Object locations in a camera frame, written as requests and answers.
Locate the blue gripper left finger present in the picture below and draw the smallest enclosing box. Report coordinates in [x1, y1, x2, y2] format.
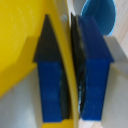
[33, 13, 71, 124]

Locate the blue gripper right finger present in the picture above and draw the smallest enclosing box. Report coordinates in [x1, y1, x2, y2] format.
[70, 13, 115, 122]

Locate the yellow plate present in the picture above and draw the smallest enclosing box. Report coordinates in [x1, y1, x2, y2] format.
[0, 0, 81, 128]

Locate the blue cup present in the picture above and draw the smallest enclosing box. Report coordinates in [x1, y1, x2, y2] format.
[80, 0, 118, 37]

